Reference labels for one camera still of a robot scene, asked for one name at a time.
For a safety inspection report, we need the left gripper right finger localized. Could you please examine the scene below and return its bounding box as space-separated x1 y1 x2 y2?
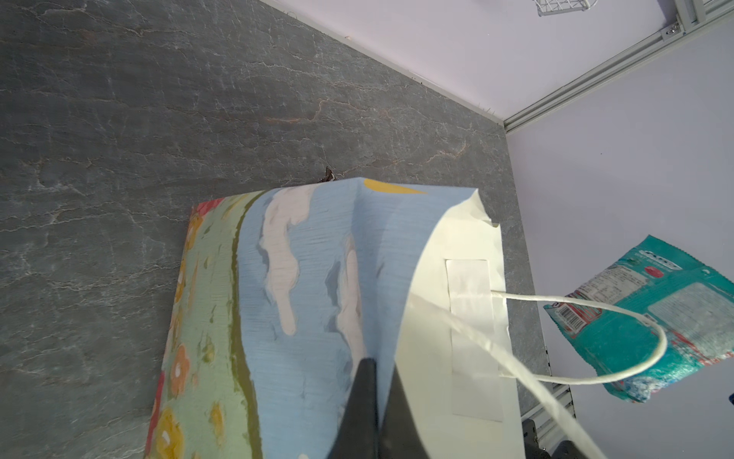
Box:
378 367 429 459

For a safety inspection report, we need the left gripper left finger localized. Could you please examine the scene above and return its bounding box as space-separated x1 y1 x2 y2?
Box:
328 359 378 459

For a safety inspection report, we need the illustrated paper gift bag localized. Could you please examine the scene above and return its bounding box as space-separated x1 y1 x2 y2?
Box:
142 176 669 459

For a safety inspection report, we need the teal Fox's candy bag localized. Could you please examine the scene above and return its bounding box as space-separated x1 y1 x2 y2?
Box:
545 235 733 403

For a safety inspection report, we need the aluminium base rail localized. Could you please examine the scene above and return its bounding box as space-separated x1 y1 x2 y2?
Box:
521 384 576 455

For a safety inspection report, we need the long white wire basket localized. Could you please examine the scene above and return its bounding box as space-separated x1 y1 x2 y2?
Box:
533 0 598 16

